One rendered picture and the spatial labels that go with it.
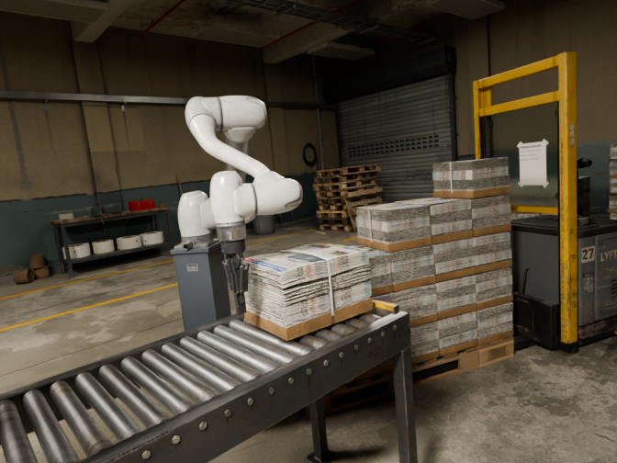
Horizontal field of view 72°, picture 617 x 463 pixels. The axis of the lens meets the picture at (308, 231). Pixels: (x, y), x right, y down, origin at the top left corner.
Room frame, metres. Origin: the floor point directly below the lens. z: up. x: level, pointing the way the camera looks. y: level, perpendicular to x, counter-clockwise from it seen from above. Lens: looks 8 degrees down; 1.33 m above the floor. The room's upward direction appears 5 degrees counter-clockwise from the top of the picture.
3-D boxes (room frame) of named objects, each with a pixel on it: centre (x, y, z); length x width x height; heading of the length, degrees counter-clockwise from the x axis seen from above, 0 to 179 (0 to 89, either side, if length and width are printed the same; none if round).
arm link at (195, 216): (2.14, 0.56, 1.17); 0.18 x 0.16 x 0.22; 109
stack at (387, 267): (2.47, -0.38, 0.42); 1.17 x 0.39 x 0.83; 110
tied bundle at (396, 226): (2.52, -0.50, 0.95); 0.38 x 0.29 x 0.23; 20
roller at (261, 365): (1.27, 0.27, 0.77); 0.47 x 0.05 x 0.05; 41
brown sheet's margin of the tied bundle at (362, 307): (1.55, -0.06, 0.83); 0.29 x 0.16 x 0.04; 35
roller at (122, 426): (1.02, 0.56, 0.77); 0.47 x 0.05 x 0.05; 41
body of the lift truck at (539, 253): (3.00, -1.82, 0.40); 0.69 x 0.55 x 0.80; 20
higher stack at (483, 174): (2.72, -1.06, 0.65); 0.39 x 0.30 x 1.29; 20
